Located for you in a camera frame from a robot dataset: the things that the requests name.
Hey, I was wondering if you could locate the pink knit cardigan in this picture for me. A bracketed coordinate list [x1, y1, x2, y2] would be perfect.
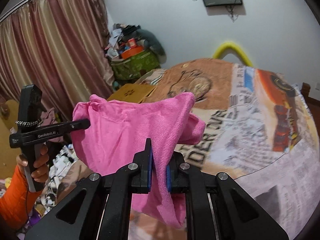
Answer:
[71, 93, 205, 228]

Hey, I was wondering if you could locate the orange left sleeve forearm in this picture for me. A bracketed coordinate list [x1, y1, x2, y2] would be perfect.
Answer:
[0, 165, 42, 231]

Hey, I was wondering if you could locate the left hand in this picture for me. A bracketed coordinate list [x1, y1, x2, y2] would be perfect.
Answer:
[16, 145, 49, 183]

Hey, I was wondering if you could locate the green storage bag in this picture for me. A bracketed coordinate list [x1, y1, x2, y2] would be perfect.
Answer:
[111, 50, 160, 80]

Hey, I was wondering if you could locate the striped pink beige curtain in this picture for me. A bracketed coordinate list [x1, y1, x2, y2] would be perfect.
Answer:
[1, 0, 114, 120]

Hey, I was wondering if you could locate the printed newspaper pattern bedspread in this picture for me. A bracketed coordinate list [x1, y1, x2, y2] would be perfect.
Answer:
[57, 57, 315, 240]

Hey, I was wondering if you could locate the orange box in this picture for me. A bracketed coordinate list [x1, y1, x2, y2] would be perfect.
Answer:
[121, 46, 144, 60]

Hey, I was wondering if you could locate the dark grey plush toy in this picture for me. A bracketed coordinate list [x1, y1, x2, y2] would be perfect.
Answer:
[136, 29, 167, 64]

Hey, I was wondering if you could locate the brown wooden door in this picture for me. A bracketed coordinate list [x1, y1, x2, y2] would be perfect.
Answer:
[300, 82, 320, 121]

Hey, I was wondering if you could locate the yellow curved tube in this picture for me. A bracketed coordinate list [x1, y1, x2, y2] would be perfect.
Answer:
[212, 42, 253, 67]

